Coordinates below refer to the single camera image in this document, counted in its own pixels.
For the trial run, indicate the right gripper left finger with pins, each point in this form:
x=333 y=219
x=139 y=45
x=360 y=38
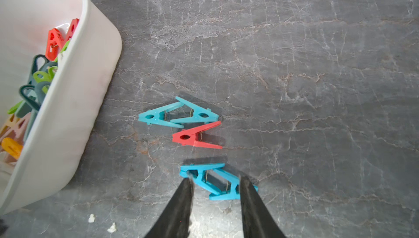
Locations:
x=175 y=219

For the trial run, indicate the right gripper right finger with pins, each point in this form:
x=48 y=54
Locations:
x=256 y=220

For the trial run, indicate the white plastic storage box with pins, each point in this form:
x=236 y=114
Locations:
x=57 y=140

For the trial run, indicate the blue clothespin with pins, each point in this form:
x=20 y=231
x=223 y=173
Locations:
x=221 y=184

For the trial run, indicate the red clothespin by teal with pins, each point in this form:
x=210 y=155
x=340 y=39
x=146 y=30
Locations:
x=191 y=137

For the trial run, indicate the teal clothespin upper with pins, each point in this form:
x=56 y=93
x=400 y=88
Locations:
x=177 y=114

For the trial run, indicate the yellow clothespin middle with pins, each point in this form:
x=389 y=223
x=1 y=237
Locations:
x=12 y=147

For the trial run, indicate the pink clothespin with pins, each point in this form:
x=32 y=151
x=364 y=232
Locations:
x=15 y=128

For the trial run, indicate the dark teal clothespin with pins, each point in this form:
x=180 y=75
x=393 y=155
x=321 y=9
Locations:
x=33 y=95

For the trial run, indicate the mint clothespin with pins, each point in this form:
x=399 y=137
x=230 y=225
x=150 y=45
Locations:
x=43 y=68

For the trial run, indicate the green clothespin right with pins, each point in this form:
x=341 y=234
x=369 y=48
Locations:
x=48 y=75

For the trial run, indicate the red orange clothespin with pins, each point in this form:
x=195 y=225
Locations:
x=55 y=44

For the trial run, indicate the red clothespin pair left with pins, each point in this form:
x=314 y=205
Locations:
x=72 y=28

